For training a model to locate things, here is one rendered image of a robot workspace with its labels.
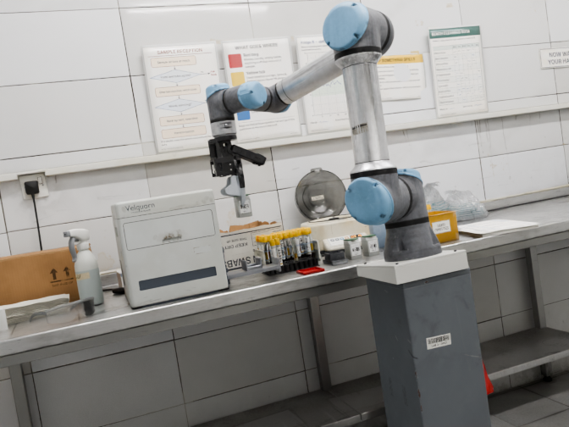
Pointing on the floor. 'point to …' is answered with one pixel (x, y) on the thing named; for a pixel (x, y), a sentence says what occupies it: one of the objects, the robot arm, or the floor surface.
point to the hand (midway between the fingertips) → (242, 202)
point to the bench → (371, 396)
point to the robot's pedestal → (429, 352)
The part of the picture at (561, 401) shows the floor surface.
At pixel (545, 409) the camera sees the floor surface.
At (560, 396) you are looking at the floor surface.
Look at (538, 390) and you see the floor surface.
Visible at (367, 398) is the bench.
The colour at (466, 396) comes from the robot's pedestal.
